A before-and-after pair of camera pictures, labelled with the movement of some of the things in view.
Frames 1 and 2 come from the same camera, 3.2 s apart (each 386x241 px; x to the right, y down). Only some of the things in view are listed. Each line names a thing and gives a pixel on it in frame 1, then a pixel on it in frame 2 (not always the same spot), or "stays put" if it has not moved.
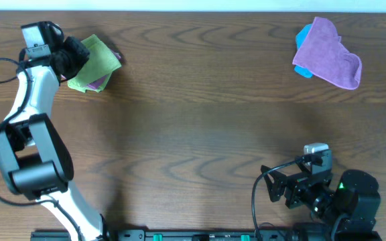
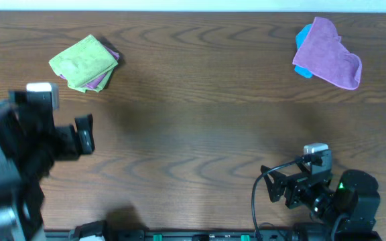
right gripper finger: x=275 y=181 stays put
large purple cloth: x=322 y=53 stays put
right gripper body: x=300 y=194 stays put
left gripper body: x=78 y=51 to x=67 y=140
